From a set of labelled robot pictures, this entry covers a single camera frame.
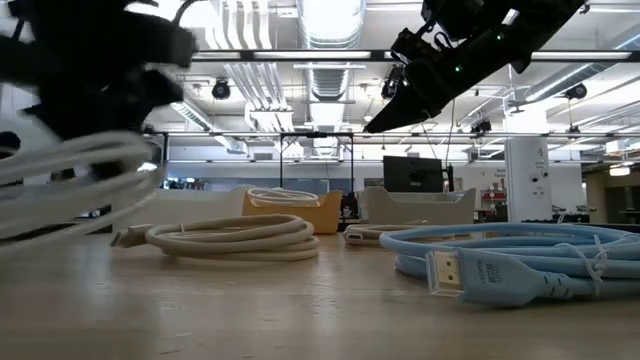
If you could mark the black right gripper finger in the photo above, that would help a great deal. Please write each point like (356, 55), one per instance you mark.
(400, 112)

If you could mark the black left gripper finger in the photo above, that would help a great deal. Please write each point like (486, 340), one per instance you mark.
(165, 45)
(145, 97)

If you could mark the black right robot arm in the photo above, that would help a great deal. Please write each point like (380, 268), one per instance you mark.
(525, 25)

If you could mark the grey plastic bin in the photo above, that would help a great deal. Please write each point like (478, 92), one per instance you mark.
(415, 207)

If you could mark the black overhead light bar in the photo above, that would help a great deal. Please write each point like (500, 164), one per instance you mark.
(300, 55)

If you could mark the orange plastic bin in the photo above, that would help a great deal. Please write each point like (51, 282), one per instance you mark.
(325, 215)

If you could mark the white plastic bin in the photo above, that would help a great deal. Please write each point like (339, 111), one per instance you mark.
(210, 207)

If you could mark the white pillar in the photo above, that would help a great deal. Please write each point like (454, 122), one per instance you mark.
(525, 180)

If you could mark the black overhead rig camera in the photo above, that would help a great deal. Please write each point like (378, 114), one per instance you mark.
(389, 87)

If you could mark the black ceiling camera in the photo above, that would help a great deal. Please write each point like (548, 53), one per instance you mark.
(575, 91)
(481, 126)
(221, 89)

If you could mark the black background frame stand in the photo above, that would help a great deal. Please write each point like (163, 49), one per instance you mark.
(316, 135)

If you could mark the silver ventilation duct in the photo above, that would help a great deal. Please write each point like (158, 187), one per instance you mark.
(331, 25)

